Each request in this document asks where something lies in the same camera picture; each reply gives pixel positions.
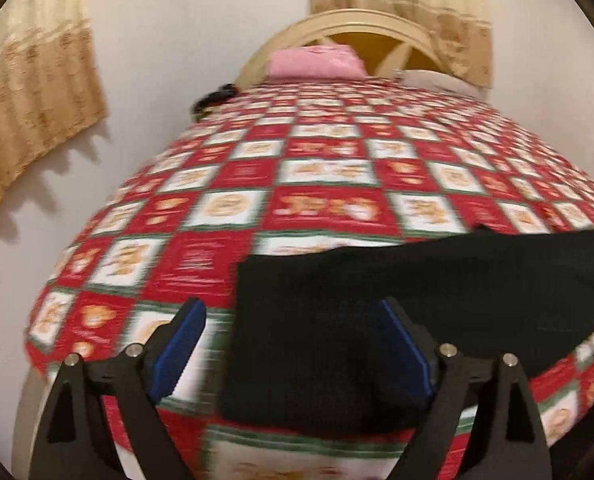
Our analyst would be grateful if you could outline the beige curtain left wall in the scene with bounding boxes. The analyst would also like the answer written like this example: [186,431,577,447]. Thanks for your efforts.
[0,0,107,203]

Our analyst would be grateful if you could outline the dark bag beside bed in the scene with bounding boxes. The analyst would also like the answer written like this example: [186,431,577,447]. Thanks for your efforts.
[191,84,239,122]

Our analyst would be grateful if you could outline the black pants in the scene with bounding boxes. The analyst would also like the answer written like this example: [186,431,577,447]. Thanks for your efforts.
[219,230,594,434]

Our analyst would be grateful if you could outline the striped pillow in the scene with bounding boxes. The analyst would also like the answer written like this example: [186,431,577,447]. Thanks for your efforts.
[396,70,487,100]

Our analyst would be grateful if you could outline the red teddy bear bedspread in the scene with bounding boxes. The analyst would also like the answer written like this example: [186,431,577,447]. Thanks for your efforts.
[27,79,594,479]

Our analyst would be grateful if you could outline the cream wooden headboard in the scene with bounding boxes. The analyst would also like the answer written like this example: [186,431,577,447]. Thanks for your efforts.
[235,9,456,90]

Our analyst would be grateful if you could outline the pink folded blanket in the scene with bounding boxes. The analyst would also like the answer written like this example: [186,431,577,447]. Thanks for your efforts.
[267,44,367,80]

